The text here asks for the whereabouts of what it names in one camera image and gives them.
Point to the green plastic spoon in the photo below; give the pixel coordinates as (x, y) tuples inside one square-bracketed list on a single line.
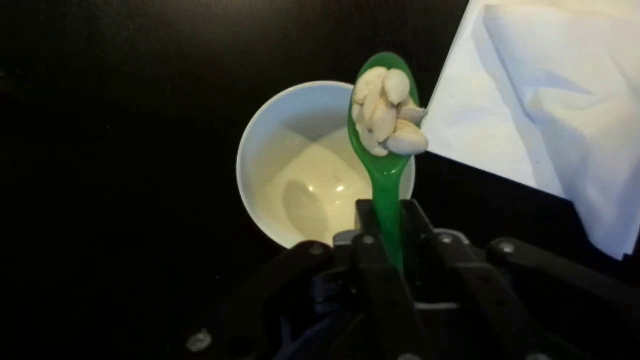
[(386, 200)]

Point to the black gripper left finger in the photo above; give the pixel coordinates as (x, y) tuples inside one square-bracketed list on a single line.
[(373, 301)]

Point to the white round bowl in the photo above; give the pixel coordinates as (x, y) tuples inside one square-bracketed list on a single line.
[(300, 180)]

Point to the small scoopful of pale seeds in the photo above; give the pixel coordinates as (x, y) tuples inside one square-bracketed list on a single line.
[(383, 112)]

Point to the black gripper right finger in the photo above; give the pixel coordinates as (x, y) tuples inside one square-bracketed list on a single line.
[(506, 292)]

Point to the crumpled white napkin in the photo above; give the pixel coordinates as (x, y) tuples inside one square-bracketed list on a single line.
[(546, 101)]

